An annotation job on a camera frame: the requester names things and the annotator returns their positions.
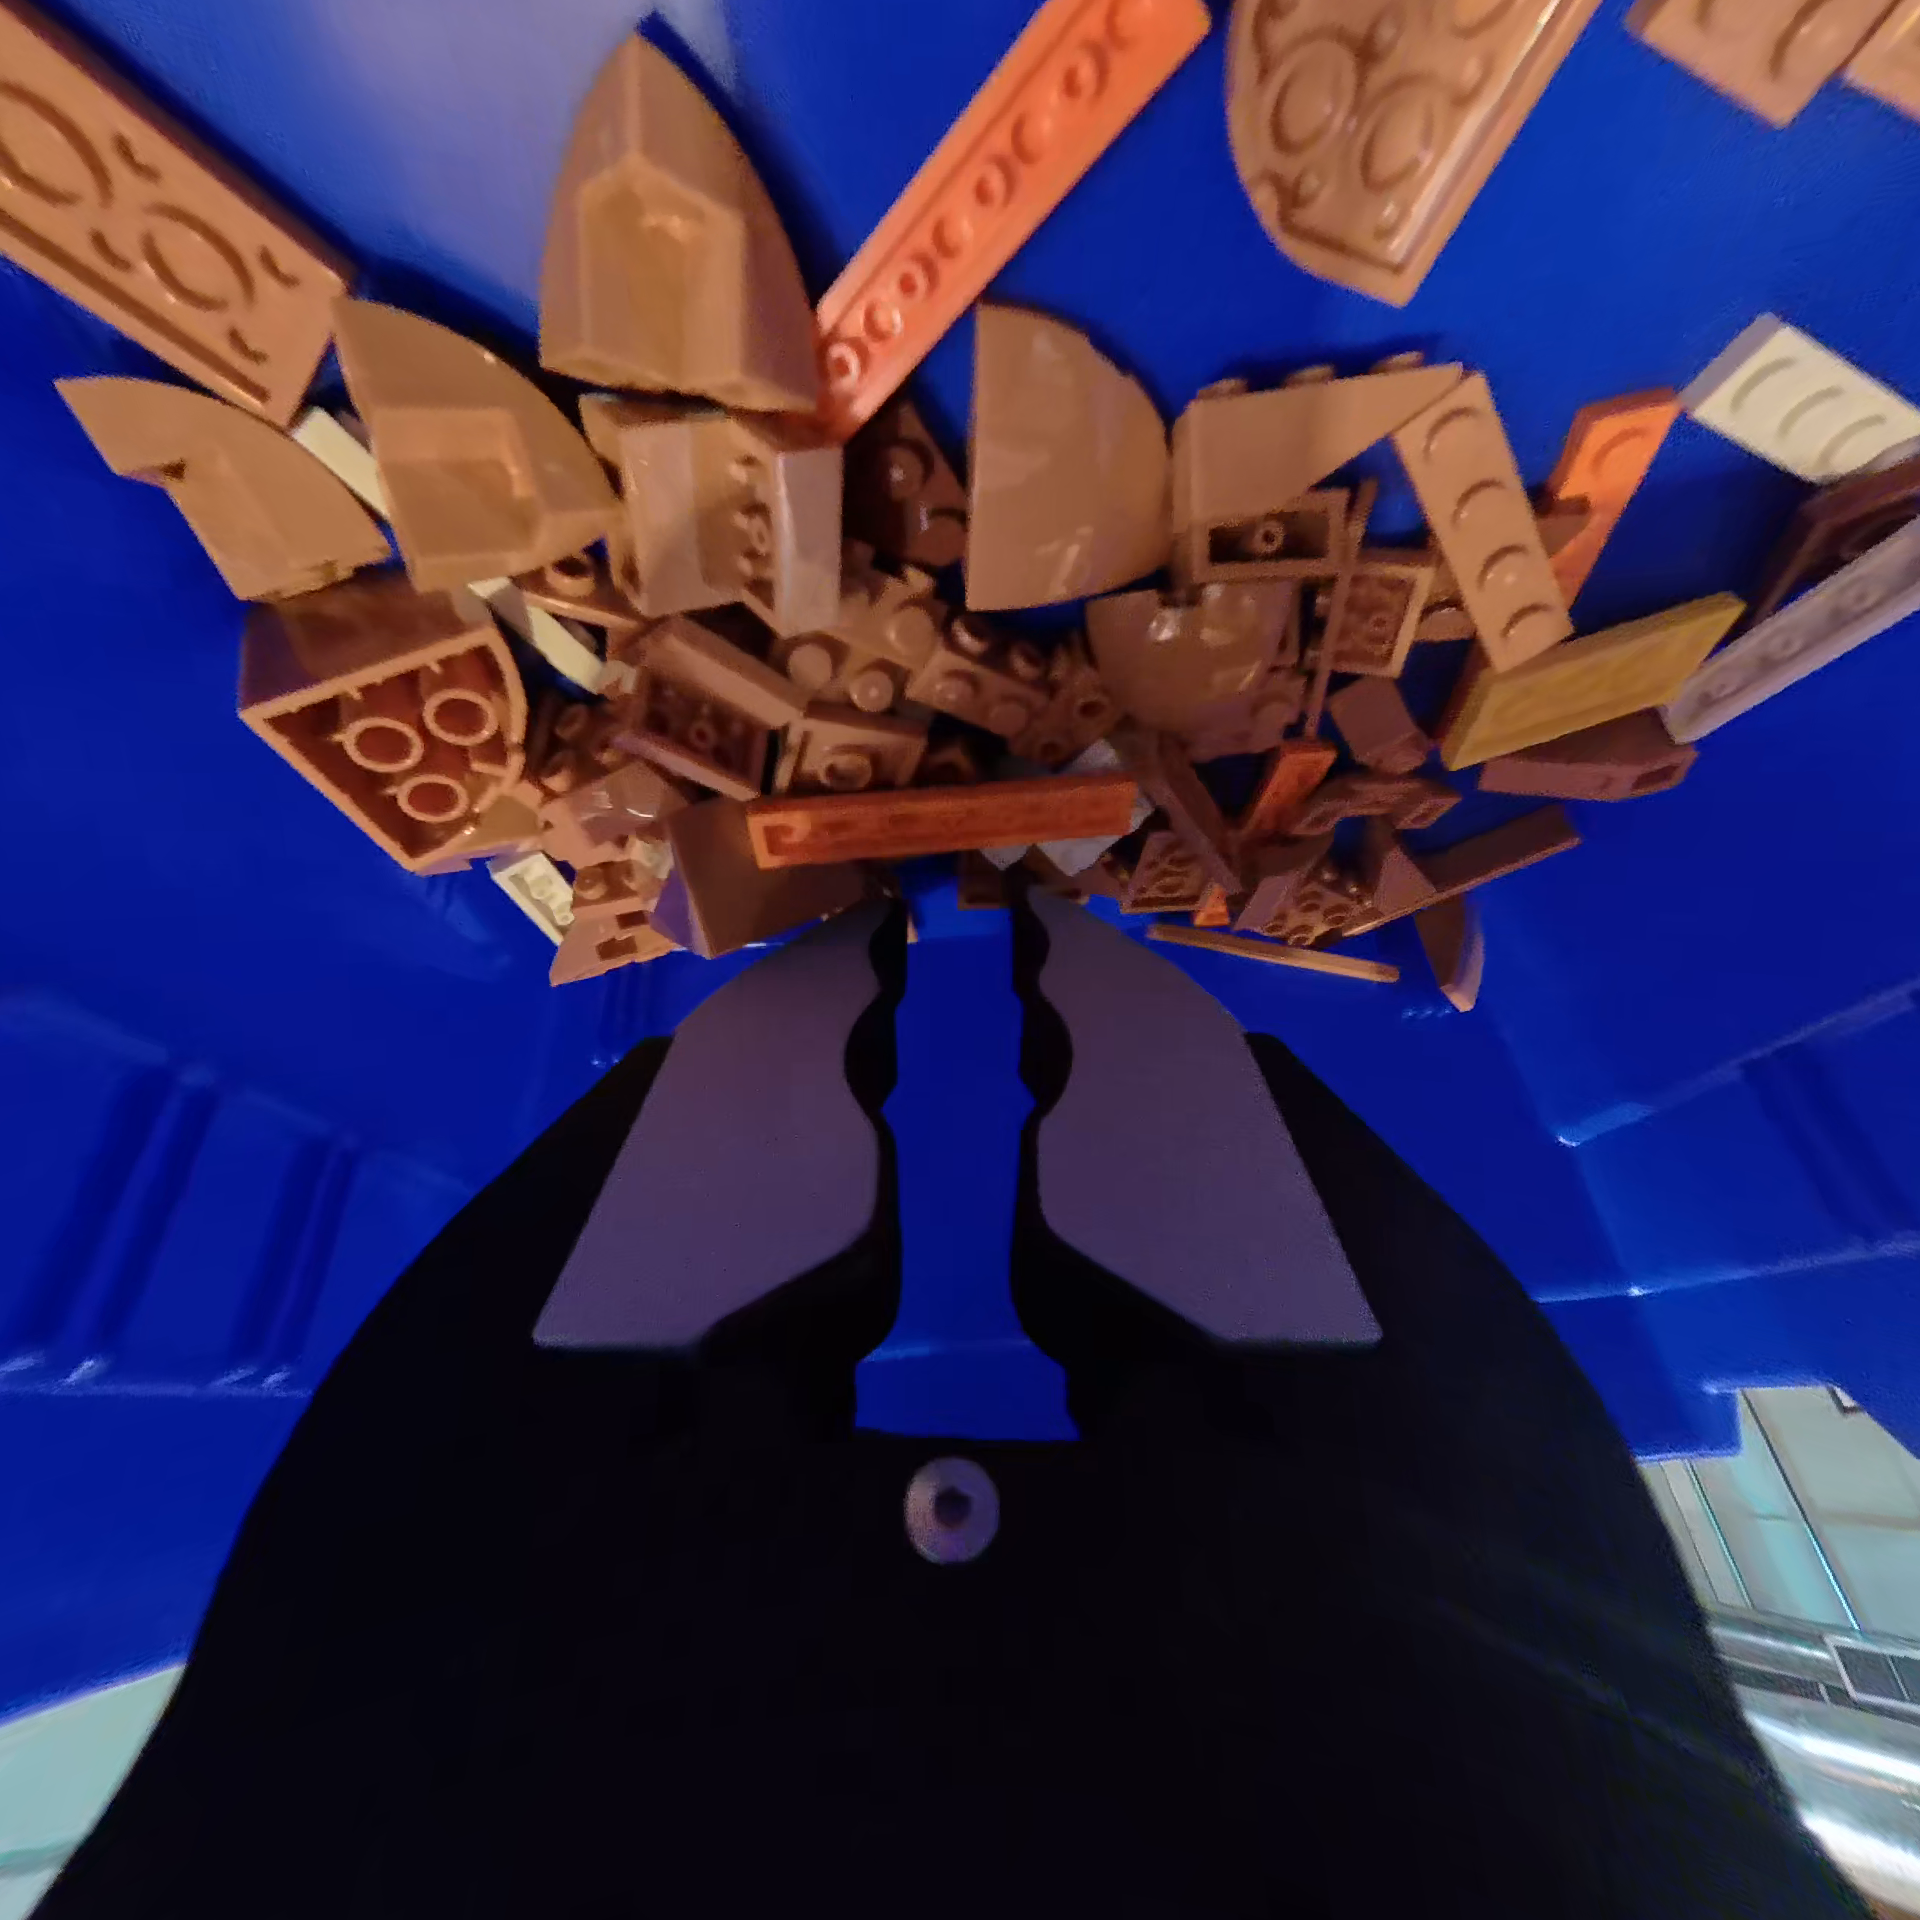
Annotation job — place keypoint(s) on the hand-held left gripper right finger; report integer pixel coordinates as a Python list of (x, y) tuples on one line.
[(1183, 1186)]

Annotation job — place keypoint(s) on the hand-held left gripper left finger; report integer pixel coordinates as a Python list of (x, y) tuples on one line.
[(719, 1169)]

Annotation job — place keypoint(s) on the pile of lego pieces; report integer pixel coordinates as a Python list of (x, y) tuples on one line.
[(901, 644)]

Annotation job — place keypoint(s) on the blue plastic bin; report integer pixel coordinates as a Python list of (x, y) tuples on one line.
[(228, 899)]

